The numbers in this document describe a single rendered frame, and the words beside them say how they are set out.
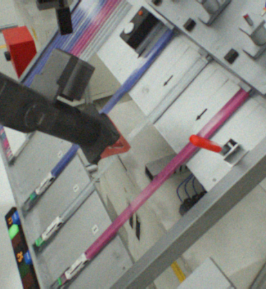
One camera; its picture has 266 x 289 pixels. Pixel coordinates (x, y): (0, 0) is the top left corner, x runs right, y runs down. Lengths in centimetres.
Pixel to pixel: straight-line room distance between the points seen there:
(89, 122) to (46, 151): 32
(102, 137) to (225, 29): 25
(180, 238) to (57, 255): 30
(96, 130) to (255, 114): 25
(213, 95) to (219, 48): 8
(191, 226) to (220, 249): 38
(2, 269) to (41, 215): 85
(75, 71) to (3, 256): 125
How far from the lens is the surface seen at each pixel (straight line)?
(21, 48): 137
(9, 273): 162
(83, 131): 55
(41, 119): 47
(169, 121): 61
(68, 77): 51
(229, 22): 56
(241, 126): 54
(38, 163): 86
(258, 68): 50
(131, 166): 103
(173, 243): 55
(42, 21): 188
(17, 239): 89
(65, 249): 73
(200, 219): 53
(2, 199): 184
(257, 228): 97
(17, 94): 44
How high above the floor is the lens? 140
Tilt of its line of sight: 45 degrees down
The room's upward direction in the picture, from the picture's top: straight up
